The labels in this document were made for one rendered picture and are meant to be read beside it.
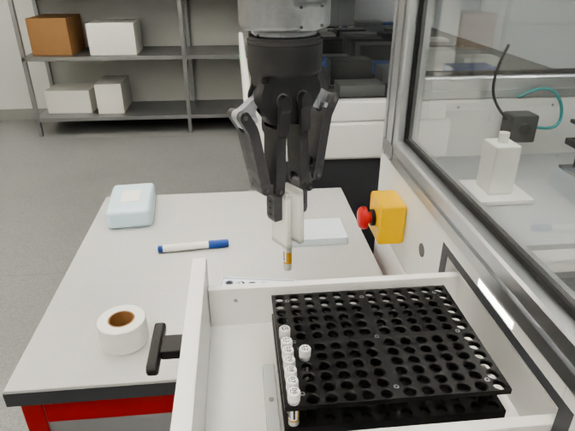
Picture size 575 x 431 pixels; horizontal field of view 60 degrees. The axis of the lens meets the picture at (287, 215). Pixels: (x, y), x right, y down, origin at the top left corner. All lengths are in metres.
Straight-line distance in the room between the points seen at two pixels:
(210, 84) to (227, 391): 4.20
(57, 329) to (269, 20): 0.59
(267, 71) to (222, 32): 4.12
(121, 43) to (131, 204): 3.18
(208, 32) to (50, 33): 1.24
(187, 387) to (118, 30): 3.87
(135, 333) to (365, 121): 0.82
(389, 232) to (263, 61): 0.45
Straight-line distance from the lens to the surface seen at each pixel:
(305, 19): 0.48
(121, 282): 0.94
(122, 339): 0.77
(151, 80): 4.74
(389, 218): 0.84
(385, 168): 0.96
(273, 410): 0.56
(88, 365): 0.79
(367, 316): 0.60
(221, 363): 0.63
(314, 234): 1.01
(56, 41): 4.40
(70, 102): 4.54
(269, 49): 0.49
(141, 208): 1.10
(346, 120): 1.30
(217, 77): 4.67
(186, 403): 0.47
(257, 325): 0.68
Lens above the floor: 1.27
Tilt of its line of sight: 27 degrees down
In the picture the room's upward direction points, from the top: straight up
